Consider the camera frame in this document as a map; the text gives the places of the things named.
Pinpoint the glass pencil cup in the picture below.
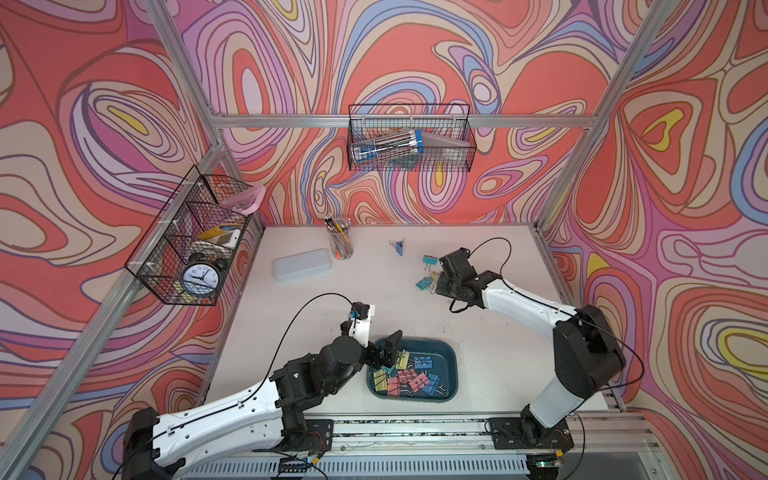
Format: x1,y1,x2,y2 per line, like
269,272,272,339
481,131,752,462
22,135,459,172
324,216,354,260

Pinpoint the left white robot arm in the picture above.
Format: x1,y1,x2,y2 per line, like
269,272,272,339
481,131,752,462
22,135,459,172
117,331,402,479

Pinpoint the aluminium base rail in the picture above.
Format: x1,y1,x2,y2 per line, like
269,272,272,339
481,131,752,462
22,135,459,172
182,410,675,479

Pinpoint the translucent plastic case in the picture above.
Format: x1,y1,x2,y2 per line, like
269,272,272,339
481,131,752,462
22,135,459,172
272,248,332,282

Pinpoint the teal binder clip right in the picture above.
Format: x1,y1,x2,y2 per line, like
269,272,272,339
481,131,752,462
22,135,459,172
422,255,438,271

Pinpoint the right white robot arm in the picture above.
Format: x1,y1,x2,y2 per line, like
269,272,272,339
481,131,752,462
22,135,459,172
436,248,627,447

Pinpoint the teal storage box tray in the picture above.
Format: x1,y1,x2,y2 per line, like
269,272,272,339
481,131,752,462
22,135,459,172
366,337,459,403

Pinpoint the blue binder clip far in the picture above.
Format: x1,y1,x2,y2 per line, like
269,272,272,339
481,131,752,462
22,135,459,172
389,239,405,257

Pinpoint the pink item in basket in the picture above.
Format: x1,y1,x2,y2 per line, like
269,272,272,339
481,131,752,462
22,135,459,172
220,185,267,216

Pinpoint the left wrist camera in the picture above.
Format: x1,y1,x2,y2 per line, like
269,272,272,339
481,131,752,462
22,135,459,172
341,302,375,347

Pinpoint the pink binder clip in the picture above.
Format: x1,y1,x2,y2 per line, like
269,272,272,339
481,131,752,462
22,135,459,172
397,369,419,389
409,372,430,392
387,377,403,397

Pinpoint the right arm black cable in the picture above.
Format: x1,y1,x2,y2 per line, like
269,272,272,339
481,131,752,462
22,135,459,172
467,237,647,480

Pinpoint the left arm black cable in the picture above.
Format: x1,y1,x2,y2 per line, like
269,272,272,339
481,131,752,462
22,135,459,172
113,292,356,480

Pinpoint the yellow white box in basket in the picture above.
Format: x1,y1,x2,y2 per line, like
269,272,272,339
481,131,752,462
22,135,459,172
197,224,242,249

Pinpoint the blue binder clip front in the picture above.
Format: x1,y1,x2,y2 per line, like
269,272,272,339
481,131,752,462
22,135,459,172
421,374,449,398

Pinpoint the left black wire basket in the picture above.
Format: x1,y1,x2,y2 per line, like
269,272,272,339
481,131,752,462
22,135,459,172
125,167,253,306

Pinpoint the clear tube with blue cap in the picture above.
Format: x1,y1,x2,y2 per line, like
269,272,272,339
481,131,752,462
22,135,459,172
350,129,424,165

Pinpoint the teal binder clip front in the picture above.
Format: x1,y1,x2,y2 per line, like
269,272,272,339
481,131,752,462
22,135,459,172
416,276,434,292

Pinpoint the black wire basket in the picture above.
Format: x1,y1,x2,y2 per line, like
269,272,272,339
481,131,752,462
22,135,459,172
125,167,253,306
347,101,477,172

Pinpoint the black alarm clock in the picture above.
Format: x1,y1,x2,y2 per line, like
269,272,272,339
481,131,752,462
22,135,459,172
180,253,229,298

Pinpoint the back black wire basket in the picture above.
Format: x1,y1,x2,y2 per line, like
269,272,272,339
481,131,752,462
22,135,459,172
347,101,477,172

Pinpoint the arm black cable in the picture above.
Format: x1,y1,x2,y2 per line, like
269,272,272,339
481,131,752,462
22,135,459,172
113,292,356,480
467,237,647,480

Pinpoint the blue binder clip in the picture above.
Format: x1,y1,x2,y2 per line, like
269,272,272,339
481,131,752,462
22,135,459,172
421,374,449,398
389,239,405,257

